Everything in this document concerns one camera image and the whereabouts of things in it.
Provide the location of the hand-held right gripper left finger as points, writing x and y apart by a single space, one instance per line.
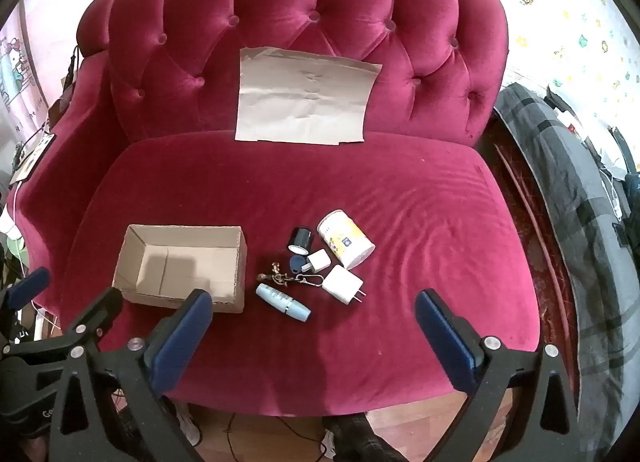
182 337

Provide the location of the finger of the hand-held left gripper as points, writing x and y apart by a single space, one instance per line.
102 307
27 287

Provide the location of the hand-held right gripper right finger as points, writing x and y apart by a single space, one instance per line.
445 337

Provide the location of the cardboard box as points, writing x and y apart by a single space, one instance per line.
200 262

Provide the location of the light blue tube bottle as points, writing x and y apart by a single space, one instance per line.
280 298

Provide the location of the white charger with prongs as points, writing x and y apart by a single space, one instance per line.
340 283

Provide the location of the cotton swab container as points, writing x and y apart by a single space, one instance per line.
345 239

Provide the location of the white cube charger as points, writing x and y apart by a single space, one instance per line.
318 261

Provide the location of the small black cylinder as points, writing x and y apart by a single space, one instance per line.
301 238

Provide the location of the white shoe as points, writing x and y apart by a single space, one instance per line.
189 424

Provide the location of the beige card tag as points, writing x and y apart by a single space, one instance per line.
36 155

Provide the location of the person's leg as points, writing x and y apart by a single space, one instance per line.
357 437

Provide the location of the grey plaid blanket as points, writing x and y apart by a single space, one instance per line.
565 202

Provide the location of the red velvet tufted sofa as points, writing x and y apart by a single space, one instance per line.
300 182

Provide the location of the cartoon wall poster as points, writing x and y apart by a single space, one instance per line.
17 72

